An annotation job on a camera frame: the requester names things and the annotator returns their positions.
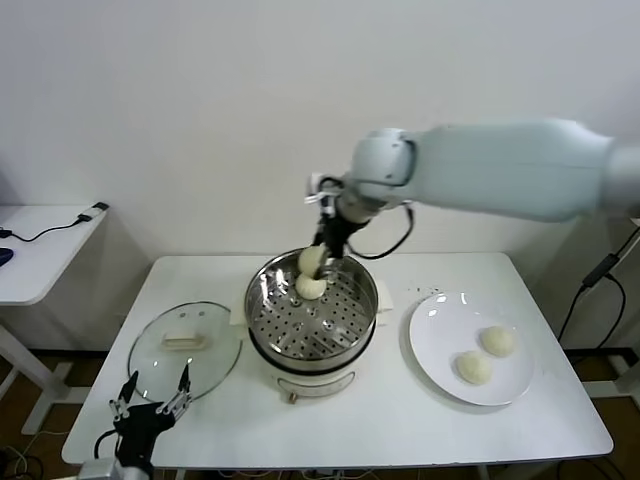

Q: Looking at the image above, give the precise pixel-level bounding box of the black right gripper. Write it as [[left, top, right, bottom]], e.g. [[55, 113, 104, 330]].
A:
[[312, 211, 363, 282]]

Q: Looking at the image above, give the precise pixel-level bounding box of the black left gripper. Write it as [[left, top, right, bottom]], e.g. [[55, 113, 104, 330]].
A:
[[109, 363, 194, 465]]

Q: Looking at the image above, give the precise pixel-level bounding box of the white steamed baozi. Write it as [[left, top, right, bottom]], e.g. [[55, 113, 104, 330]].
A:
[[453, 350, 495, 387], [298, 246, 327, 276], [294, 273, 327, 301], [480, 325, 516, 358]]

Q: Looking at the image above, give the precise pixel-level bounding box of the glass lid with cream handle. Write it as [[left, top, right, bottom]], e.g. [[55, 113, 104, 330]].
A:
[[128, 300, 245, 406]]

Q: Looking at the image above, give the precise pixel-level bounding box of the perforated steel steamer basket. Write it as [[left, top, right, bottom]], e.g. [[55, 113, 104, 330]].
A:
[[244, 249, 380, 371]]

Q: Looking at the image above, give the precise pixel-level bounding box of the steel steamer pot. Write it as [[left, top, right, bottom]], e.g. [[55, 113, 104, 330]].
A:
[[229, 243, 396, 405]]

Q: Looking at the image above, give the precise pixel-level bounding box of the white round plate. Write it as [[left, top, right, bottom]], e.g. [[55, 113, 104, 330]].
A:
[[408, 293, 536, 407]]

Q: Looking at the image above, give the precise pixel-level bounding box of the white side table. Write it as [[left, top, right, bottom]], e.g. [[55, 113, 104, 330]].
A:
[[0, 203, 111, 436]]

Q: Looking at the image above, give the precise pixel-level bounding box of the white desk with black label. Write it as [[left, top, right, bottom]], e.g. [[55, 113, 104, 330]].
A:
[[607, 347, 640, 399]]

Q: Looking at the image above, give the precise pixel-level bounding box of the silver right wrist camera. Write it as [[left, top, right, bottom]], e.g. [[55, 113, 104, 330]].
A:
[[304, 171, 347, 207]]

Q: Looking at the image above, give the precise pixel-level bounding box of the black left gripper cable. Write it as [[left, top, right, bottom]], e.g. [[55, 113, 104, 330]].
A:
[[94, 430, 120, 459]]

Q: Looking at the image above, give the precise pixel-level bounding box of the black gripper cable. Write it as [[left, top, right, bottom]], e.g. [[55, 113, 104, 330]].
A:
[[344, 202, 416, 261], [94, 430, 120, 459]]

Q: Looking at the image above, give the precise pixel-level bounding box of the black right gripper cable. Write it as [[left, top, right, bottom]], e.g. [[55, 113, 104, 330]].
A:
[[344, 202, 416, 261]]

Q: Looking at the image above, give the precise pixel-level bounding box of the white floor cable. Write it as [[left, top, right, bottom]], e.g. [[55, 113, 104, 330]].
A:
[[7, 444, 29, 476]]

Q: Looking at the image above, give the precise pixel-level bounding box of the black cable with adapter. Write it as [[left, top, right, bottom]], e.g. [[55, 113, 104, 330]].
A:
[[0, 202, 110, 245]]

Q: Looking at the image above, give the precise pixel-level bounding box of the black power cable with brick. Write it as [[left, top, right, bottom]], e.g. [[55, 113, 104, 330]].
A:
[[557, 222, 640, 346]]

